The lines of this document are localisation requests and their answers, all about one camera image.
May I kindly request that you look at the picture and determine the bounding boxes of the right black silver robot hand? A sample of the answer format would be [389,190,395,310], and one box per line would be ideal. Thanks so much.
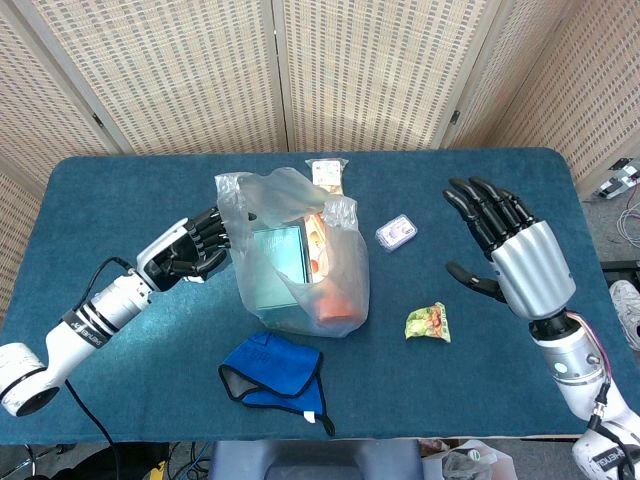
[442,175,578,321]

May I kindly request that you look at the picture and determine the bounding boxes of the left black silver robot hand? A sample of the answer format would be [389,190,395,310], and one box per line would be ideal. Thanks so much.
[135,207,259,294]

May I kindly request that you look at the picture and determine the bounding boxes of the translucent plastic shopping bag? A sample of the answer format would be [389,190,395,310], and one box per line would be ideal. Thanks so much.
[214,167,371,339]

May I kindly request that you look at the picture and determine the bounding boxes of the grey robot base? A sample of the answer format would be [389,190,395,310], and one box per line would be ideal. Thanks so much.
[207,439,425,480]

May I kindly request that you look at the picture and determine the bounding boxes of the white crumpled floor bag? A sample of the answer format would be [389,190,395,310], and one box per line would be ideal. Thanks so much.
[422,439,519,480]

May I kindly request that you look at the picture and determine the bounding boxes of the white sneaker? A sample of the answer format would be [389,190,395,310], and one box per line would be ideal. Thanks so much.
[608,279,640,351]

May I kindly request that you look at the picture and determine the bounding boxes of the teal cardboard box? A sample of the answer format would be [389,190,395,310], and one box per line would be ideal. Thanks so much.
[251,223,315,327]

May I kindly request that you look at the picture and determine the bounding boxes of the crumpled green snack packet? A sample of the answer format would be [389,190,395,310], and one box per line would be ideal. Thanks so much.
[404,301,452,344]

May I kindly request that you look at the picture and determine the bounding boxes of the white power strip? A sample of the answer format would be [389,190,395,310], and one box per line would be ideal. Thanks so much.
[597,157,640,200]

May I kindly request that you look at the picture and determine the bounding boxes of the clear purple plastic case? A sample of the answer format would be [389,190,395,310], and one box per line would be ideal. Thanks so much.
[375,213,419,253]

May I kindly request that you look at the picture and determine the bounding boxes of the blue microfiber cloth black trim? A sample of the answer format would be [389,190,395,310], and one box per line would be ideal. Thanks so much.
[217,330,336,437]

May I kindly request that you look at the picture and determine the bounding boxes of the woven folding screen panel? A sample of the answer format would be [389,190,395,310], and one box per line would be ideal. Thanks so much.
[0,9,121,191]
[492,0,640,199]
[9,0,292,155]
[439,0,584,151]
[272,0,507,152]
[0,155,46,324]

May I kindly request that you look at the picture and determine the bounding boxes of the clear wrapped snack white label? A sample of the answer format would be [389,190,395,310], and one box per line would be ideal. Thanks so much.
[305,157,350,196]

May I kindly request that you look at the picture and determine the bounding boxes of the orange cardboard box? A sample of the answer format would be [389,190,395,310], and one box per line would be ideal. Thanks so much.
[301,210,362,325]

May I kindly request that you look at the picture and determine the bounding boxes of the black metal frame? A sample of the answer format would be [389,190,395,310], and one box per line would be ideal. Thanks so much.
[599,259,640,287]

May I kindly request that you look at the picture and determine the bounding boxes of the white loose cables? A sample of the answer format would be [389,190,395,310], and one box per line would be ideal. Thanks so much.
[614,198,640,247]

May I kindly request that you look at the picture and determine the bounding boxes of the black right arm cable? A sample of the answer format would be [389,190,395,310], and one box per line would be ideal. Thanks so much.
[585,382,632,480]

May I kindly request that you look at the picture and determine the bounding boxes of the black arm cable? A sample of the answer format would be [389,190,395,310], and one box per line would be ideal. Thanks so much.
[585,382,632,480]
[63,256,139,480]

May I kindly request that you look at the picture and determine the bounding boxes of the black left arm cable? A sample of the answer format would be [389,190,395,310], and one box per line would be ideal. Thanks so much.
[63,256,139,480]

